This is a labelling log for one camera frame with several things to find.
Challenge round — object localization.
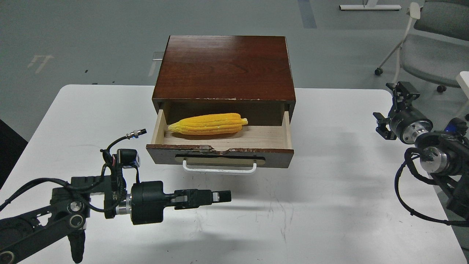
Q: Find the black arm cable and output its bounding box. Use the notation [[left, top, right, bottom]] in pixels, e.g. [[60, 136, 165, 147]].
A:
[[0, 128, 148, 213], [394, 147, 469, 227]]

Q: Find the wooden drawer with white handle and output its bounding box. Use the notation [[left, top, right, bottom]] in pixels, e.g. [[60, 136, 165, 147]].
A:
[[146, 110, 294, 175]]

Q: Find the yellow corn cob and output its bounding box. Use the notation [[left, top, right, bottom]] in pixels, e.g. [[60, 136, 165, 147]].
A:
[[168, 113, 248, 135]]

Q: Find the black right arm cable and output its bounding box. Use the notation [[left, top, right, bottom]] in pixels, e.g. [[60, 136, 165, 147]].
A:
[[394, 147, 469, 227]]

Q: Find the grey office chair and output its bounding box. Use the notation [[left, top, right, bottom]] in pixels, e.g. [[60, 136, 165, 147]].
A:
[[374, 0, 469, 121]]

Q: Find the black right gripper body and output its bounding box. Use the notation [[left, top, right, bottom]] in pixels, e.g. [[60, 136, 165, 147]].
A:
[[388, 109, 433, 145]]

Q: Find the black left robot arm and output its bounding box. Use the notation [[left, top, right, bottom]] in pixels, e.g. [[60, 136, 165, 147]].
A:
[[1, 177, 232, 264]]

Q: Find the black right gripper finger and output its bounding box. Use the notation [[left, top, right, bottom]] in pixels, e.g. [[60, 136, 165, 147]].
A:
[[386, 81, 421, 114], [373, 112, 397, 140]]

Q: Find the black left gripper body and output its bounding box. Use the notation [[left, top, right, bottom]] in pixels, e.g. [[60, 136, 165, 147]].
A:
[[116, 181, 176, 224]]

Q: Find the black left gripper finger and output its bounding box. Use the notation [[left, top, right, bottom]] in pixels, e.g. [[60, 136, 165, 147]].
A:
[[172, 189, 232, 203], [174, 201, 213, 209]]

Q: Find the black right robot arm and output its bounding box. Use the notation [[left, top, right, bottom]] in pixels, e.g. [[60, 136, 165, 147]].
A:
[[373, 81, 469, 227]]

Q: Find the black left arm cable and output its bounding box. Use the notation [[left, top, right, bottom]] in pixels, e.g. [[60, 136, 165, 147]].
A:
[[0, 128, 148, 213]]

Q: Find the white furniture corner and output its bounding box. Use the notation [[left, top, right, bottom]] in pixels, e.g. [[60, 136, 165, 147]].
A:
[[455, 71, 469, 99]]

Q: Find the dark wooden cabinet box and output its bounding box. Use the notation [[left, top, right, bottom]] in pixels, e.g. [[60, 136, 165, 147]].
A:
[[151, 35, 296, 125]]

